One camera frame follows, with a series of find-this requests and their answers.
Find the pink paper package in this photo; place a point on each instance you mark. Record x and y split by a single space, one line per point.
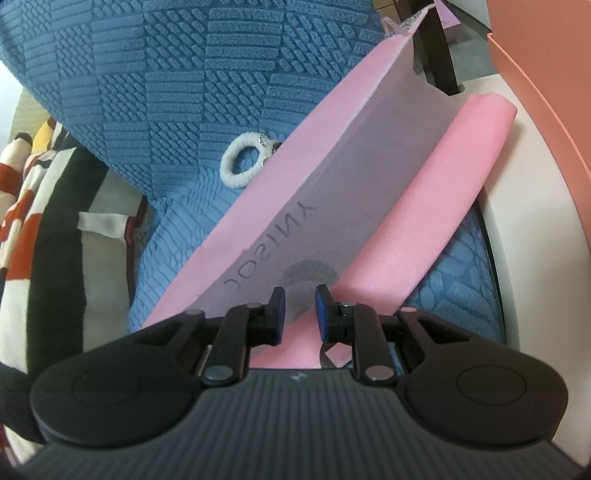
447 14

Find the white chair black frame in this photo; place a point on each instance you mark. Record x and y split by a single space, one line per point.
531 230

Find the white cloth dark red trim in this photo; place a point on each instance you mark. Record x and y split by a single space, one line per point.
106 224

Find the red black white striped blanket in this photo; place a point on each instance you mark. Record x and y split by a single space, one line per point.
46 258

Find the pink cardboard box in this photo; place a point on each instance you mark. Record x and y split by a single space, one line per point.
545 46

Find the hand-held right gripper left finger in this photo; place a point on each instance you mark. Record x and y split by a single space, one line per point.
278 316

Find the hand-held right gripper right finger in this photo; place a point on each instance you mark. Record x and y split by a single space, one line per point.
322 316

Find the cream quilted pad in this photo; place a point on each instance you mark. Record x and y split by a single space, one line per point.
27 115

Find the yellow plush toy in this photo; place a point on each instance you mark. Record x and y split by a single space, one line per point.
44 134

